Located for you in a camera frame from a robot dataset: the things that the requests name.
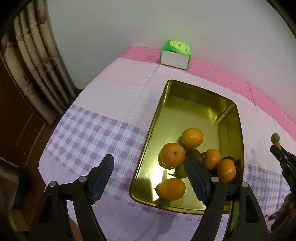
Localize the oval orange mandarin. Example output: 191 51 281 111
154 178 186 201

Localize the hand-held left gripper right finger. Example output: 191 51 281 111
184 156 270 241

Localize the small orange mandarin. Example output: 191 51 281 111
181 128 204 148
216 159 237 183
203 148 221 171
160 143 186 168

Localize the dark brown water chestnut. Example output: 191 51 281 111
222 156 242 177
186 148 207 168

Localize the brown wooden cabinet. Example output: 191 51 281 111
0 62 60 232

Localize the gold metal tray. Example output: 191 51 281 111
129 79 245 215

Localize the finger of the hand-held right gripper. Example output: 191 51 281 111
270 144 296 167
280 161 296 187

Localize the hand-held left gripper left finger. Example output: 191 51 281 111
28 153 115 241

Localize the beige patterned curtain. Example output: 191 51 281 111
0 0 77 126

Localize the green tissue box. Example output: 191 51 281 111
160 40 191 70

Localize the pink and purple checked tablecloth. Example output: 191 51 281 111
38 46 296 241

